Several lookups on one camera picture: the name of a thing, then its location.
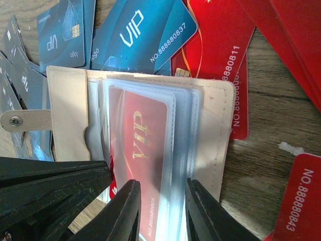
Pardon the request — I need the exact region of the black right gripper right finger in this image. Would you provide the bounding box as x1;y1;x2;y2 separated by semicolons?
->
185;178;259;241

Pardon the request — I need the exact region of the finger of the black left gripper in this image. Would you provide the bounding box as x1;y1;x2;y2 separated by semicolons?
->
1;157;112;226

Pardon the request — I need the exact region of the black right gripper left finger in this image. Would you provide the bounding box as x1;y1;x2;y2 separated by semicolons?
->
69;179;141;240

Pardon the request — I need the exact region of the red card right of holder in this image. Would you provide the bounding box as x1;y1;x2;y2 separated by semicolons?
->
264;153;320;240

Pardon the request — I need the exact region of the blue VIP card centre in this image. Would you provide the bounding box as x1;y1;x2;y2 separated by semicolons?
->
37;0;96;72

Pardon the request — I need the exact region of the blue vip card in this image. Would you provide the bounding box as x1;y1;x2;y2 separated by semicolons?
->
37;0;96;72
91;0;198;74

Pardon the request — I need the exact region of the red VIP card long diagonal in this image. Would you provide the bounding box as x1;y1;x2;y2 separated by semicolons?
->
171;0;255;81

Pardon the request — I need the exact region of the blue VIP card right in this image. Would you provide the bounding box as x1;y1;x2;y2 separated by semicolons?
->
91;0;198;74

